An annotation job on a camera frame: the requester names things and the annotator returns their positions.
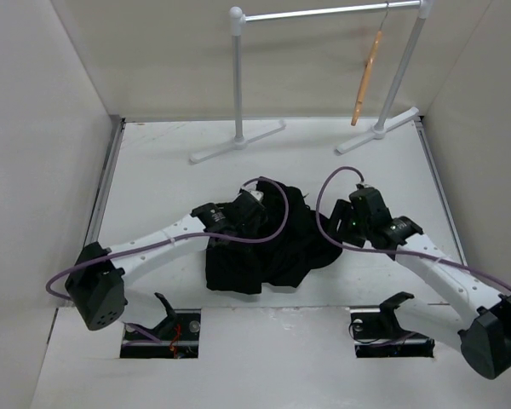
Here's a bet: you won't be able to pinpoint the black trousers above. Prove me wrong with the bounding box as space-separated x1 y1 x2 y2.
205 181 342 295

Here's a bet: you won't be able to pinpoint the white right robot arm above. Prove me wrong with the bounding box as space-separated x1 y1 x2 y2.
326 184 511 379

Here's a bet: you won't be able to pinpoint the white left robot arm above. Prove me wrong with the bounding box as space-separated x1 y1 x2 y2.
65 189 266 341

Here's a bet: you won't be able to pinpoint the wooden clothes hanger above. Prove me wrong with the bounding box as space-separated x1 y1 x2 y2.
351 9 389 126

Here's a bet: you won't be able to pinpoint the white clothes rack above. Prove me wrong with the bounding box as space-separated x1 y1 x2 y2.
189 1 433 164

